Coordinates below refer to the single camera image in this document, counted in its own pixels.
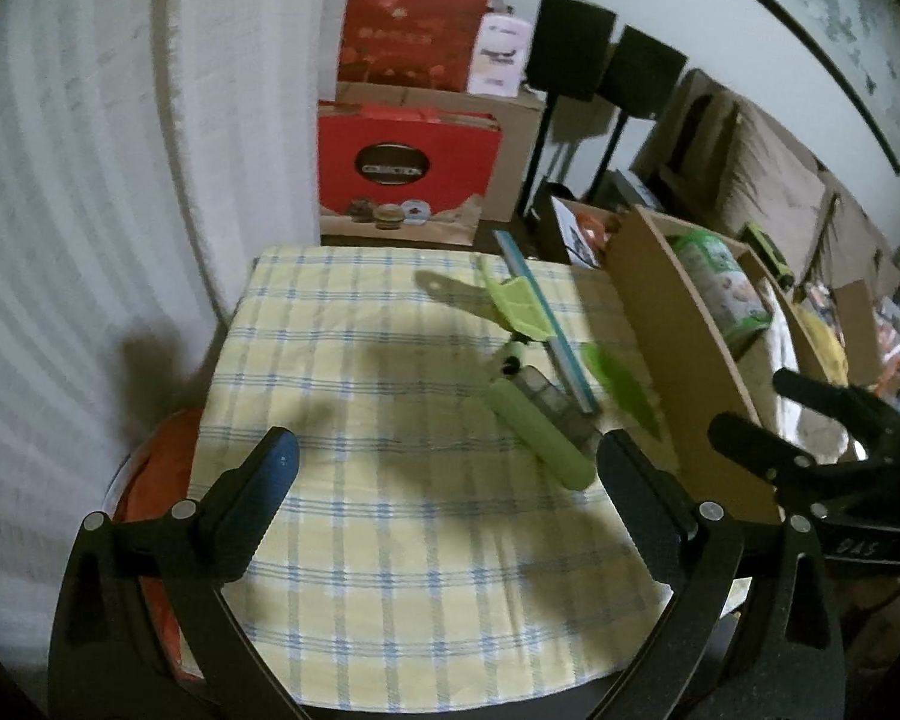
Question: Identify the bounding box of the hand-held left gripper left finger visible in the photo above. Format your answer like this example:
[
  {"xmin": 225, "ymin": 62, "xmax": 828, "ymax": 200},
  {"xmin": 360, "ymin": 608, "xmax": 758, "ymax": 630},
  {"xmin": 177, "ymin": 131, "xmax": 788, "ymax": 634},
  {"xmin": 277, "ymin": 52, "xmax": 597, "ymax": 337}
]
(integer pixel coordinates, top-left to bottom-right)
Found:
[{"xmin": 45, "ymin": 426, "xmax": 301, "ymax": 720}]

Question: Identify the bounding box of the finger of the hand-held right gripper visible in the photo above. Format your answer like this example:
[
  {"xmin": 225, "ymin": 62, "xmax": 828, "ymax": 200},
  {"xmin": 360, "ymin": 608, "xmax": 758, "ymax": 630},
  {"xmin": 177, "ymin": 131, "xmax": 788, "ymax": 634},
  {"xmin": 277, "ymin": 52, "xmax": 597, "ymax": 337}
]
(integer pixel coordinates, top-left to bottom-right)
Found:
[
  {"xmin": 772, "ymin": 367, "xmax": 900, "ymax": 434},
  {"xmin": 709, "ymin": 412, "xmax": 835, "ymax": 501}
]

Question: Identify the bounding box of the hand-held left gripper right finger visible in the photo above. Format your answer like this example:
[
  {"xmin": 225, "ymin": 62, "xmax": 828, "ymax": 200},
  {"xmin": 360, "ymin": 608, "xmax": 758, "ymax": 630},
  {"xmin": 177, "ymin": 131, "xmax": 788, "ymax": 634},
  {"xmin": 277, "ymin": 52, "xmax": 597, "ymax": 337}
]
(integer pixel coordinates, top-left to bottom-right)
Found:
[{"xmin": 595, "ymin": 429, "xmax": 848, "ymax": 720}]

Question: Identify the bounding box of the wooden shelf organizer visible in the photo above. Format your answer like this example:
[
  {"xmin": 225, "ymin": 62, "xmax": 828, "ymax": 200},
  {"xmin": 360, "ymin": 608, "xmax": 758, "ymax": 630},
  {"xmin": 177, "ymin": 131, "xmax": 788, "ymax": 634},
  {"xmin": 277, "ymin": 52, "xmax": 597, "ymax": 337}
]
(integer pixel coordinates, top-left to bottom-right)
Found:
[{"xmin": 604, "ymin": 205, "xmax": 850, "ymax": 526}]

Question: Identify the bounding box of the orange round stool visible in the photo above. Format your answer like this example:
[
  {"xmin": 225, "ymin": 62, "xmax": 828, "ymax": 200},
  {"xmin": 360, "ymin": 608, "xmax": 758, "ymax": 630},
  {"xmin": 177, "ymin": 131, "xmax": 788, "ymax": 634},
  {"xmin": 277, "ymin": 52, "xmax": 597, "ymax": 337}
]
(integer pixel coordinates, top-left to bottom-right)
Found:
[{"xmin": 109, "ymin": 409, "xmax": 211, "ymax": 683}]

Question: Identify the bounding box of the yellow blue checked tablecloth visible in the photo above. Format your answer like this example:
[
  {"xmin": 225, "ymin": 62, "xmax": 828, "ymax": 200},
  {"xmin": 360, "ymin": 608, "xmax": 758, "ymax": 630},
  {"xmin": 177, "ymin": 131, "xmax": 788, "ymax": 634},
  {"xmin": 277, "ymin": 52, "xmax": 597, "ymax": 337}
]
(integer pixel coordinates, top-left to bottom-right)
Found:
[{"xmin": 184, "ymin": 244, "xmax": 676, "ymax": 695}]

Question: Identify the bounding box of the green cylinder case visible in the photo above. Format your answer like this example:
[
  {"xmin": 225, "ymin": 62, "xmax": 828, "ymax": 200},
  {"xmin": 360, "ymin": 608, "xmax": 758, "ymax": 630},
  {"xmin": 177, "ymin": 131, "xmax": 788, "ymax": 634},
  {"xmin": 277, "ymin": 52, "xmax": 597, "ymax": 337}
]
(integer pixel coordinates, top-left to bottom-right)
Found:
[{"xmin": 489, "ymin": 379, "xmax": 597, "ymax": 490}]

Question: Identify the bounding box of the clear plastic case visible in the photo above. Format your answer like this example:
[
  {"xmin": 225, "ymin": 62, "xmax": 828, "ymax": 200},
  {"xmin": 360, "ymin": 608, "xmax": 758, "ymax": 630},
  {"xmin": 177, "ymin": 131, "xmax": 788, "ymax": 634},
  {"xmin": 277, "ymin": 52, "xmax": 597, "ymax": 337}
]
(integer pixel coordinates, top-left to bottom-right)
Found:
[{"xmin": 514, "ymin": 366, "xmax": 599, "ymax": 452}]

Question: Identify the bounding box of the green printed packet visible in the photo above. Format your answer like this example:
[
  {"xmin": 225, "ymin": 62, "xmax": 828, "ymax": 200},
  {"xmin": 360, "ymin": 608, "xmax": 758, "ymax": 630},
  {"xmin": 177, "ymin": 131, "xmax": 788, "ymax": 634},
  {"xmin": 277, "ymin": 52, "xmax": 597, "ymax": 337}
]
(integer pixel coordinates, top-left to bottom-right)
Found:
[{"xmin": 667, "ymin": 231, "xmax": 773, "ymax": 342}]

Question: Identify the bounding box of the yellow-green small box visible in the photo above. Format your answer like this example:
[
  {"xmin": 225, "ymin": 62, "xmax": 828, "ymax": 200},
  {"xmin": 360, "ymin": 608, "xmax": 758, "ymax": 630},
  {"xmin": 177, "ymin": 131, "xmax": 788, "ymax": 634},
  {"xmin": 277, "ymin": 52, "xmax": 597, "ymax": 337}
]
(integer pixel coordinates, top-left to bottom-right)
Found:
[{"xmin": 742, "ymin": 223, "xmax": 797, "ymax": 287}]

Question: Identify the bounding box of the open box with packets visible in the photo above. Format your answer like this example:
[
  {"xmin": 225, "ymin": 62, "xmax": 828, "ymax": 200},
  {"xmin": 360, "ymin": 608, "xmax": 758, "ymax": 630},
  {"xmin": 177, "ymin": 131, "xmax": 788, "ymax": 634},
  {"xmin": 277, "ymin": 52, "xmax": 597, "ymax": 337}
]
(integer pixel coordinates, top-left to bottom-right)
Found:
[{"xmin": 550, "ymin": 195, "xmax": 621, "ymax": 269}]

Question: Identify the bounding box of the white curtain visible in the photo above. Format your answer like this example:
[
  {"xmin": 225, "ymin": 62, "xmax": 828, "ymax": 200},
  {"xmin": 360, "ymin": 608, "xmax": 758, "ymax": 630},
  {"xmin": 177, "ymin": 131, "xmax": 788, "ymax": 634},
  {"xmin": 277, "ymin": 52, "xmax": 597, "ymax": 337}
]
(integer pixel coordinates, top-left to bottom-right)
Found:
[{"xmin": 0, "ymin": 0, "xmax": 335, "ymax": 601}]

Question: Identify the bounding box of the black music stand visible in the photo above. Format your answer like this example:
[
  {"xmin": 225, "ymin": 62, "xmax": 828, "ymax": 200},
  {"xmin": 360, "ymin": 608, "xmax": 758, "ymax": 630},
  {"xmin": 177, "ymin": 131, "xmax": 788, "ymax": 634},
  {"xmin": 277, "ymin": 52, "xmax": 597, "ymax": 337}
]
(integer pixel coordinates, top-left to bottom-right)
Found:
[
  {"xmin": 589, "ymin": 25, "xmax": 687, "ymax": 200},
  {"xmin": 521, "ymin": 0, "xmax": 617, "ymax": 220}
]

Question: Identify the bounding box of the red gift box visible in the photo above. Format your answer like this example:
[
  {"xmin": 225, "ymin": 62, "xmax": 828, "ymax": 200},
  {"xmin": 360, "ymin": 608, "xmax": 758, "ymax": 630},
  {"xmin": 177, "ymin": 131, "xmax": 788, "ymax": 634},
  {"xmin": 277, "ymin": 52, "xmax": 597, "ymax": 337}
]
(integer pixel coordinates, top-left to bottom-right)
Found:
[{"xmin": 317, "ymin": 99, "xmax": 503, "ymax": 245}]

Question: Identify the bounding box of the framed ink painting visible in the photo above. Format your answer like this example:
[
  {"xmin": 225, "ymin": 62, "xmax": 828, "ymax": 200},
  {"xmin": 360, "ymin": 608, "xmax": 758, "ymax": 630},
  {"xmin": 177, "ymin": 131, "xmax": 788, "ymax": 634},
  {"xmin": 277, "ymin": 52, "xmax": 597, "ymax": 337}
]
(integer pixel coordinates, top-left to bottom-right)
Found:
[{"xmin": 715, "ymin": 0, "xmax": 900, "ymax": 173}]

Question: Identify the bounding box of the white pink paper bag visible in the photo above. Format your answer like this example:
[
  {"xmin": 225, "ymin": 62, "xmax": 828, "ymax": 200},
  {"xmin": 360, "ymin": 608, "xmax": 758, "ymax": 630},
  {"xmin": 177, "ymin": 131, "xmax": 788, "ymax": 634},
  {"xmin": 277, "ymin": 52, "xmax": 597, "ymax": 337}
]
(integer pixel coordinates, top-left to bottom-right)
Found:
[{"xmin": 467, "ymin": 13, "xmax": 532, "ymax": 97}]

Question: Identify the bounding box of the red floral gift bag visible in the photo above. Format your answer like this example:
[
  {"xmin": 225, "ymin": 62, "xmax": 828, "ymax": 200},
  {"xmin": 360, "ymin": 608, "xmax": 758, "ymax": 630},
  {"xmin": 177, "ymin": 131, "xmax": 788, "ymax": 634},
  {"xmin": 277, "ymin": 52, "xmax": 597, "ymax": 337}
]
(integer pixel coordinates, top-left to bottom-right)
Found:
[{"xmin": 337, "ymin": 0, "xmax": 492, "ymax": 91}]

